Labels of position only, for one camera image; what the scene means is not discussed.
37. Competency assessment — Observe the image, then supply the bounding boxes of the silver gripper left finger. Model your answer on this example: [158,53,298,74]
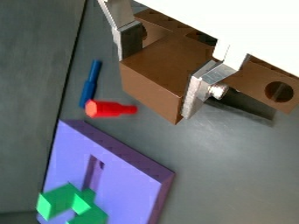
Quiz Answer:
[98,0,143,60]

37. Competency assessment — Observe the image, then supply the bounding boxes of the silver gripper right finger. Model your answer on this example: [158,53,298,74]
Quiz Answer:
[181,43,250,121]

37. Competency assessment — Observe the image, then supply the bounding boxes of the brown T-shaped block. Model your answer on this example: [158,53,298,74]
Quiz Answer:
[119,9,299,123]

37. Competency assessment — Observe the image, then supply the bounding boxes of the blue peg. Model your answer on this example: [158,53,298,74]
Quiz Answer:
[79,60,102,108]

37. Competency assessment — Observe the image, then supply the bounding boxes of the red peg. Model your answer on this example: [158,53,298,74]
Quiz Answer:
[86,100,138,118]

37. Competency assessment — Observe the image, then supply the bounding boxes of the purple base block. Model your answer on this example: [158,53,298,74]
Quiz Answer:
[43,120,174,224]

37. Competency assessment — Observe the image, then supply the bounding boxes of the green U-shaped block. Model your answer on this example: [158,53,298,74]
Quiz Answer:
[37,183,109,224]

